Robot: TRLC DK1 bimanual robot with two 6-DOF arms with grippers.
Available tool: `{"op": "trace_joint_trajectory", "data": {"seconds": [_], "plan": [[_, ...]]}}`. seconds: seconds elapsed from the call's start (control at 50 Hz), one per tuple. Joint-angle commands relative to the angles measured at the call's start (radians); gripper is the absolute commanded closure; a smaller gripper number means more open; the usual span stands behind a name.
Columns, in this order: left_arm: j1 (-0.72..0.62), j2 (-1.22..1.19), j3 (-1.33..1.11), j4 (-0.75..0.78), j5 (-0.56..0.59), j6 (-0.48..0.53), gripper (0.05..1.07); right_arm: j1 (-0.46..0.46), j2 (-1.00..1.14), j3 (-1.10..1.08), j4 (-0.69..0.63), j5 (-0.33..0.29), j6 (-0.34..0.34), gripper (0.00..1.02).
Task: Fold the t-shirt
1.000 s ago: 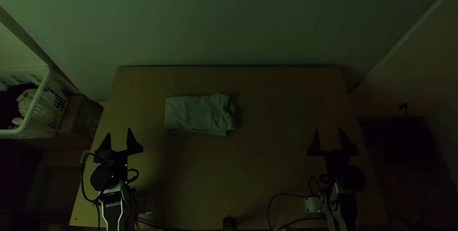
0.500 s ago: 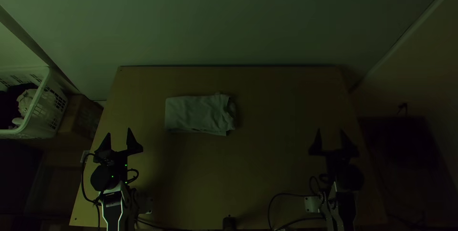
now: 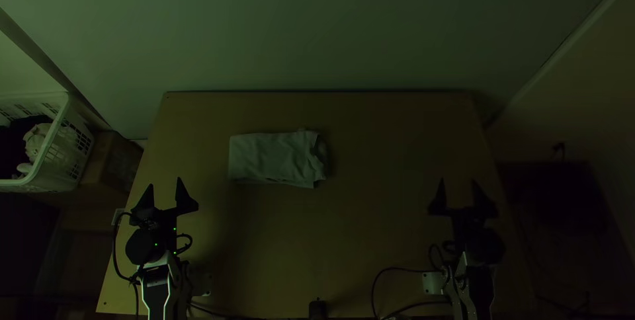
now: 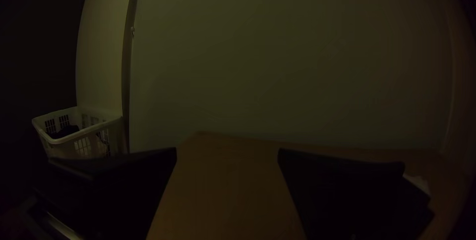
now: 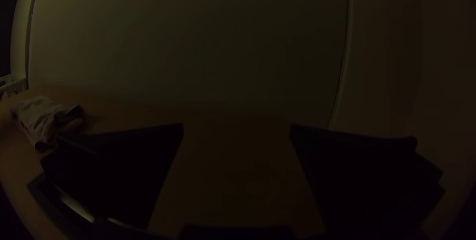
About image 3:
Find white t-shirt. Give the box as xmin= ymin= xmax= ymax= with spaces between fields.
xmin=228 ymin=129 xmax=329 ymax=190

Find white laundry basket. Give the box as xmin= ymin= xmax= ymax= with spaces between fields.
xmin=0 ymin=91 xmax=96 ymax=194

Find heap of clothes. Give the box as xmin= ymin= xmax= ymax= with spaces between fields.
xmin=0 ymin=114 xmax=56 ymax=180

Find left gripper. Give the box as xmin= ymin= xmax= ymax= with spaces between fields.
xmin=130 ymin=177 xmax=199 ymax=233

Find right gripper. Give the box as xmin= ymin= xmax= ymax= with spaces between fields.
xmin=428 ymin=177 xmax=500 ymax=241

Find black cable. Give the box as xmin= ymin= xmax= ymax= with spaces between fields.
xmin=370 ymin=266 xmax=447 ymax=320
xmin=112 ymin=210 xmax=141 ymax=320

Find cardboard box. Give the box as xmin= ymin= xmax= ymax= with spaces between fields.
xmin=79 ymin=130 xmax=145 ymax=196

